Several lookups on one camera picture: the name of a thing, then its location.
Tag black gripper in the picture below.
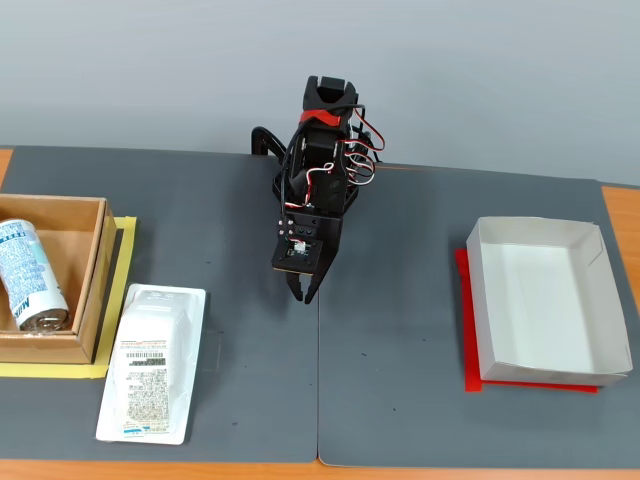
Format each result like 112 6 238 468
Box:
271 209 345 305

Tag white packaged sandwich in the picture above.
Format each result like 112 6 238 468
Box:
95 282 208 445

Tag red tape on arm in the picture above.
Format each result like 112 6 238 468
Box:
298 109 342 128

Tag gray mat under cardboard box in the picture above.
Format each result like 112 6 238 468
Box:
0 145 322 464

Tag gray mat under white box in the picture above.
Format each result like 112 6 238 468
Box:
317 163 640 470

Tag brown cardboard box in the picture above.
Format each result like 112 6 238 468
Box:
0 193 120 366

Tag white gray paper box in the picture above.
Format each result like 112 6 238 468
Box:
465 215 634 388

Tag black table clamp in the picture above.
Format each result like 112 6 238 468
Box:
250 126 289 159

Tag red tape marking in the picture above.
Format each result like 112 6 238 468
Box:
453 247 599 395

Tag small wrist camera board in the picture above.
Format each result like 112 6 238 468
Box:
282 239 315 262

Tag red white black servo wires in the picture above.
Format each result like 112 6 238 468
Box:
299 103 387 209

